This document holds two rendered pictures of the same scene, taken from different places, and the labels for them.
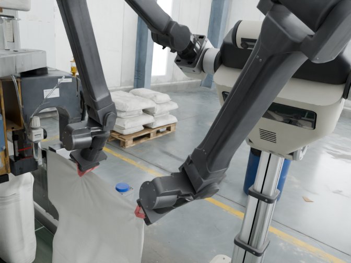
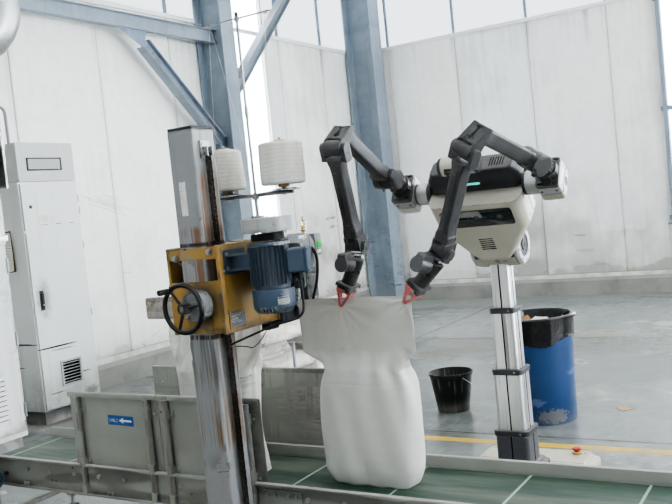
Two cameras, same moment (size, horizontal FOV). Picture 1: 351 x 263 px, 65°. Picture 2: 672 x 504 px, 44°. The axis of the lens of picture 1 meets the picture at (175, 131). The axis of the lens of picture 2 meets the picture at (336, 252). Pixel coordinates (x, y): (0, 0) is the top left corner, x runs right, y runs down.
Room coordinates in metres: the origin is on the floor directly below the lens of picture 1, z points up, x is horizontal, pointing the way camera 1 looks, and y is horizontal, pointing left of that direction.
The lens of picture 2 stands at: (-2.39, 0.50, 1.42)
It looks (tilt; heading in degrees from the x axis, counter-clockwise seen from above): 3 degrees down; 356
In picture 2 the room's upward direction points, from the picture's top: 6 degrees counter-clockwise
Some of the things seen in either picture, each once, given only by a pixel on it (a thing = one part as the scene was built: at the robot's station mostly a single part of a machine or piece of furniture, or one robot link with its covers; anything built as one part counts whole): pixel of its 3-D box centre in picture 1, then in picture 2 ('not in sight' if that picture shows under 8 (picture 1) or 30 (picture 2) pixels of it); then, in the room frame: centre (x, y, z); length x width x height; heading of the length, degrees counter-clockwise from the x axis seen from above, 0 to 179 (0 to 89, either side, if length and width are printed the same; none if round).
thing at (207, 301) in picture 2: not in sight; (196, 305); (0.56, 0.81, 1.14); 0.11 x 0.06 x 0.11; 55
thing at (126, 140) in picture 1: (133, 127); not in sight; (4.18, 0.67, 0.07); 1.20 x 0.82 x 0.14; 147
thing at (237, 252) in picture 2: not in sight; (244, 260); (0.58, 0.63, 1.27); 0.12 x 0.09 x 0.09; 145
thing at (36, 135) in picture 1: (36, 139); not in sight; (0.83, 0.46, 1.14); 0.05 x 0.04 x 0.16; 145
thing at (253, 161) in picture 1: (267, 166); (540, 365); (2.67, -1.02, 0.32); 0.51 x 0.48 x 0.65; 145
